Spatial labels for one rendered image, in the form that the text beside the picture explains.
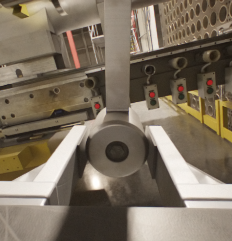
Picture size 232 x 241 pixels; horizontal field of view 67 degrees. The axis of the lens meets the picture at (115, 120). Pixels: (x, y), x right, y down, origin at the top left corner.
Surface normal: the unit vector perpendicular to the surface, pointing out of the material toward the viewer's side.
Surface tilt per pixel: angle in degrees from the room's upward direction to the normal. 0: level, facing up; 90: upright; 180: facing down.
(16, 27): 68
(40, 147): 90
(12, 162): 90
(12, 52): 90
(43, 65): 90
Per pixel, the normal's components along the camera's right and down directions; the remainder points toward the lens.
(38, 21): -0.10, -0.07
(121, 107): -0.02, 0.30
